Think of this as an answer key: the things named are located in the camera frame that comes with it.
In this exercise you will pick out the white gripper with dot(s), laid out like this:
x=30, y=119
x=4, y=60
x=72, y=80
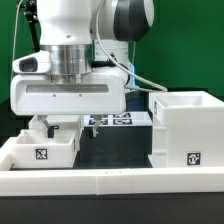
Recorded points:
x=99, y=93

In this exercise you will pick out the white front drawer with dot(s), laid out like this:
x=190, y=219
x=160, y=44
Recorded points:
x=33, y=149

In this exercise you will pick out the white drawer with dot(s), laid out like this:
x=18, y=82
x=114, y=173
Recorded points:
x=33, y=149
x=63, y=122

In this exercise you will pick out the white drawer cabinet box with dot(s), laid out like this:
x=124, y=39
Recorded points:
x=188, y=129

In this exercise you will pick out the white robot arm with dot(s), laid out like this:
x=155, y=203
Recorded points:
x=62, y=79

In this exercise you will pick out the white rear drawer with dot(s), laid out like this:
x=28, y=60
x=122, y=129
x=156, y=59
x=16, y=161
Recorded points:
x=63, y=122

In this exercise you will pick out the white marker base plate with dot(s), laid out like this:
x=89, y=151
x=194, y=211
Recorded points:
x=136, y=118

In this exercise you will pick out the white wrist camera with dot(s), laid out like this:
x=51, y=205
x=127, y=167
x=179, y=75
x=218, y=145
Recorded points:
x=36, y=63

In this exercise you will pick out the white front fence wall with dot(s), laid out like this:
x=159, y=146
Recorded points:
x=111, y=182

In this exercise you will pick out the black camera stand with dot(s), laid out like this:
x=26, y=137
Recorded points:
x=30, y=12

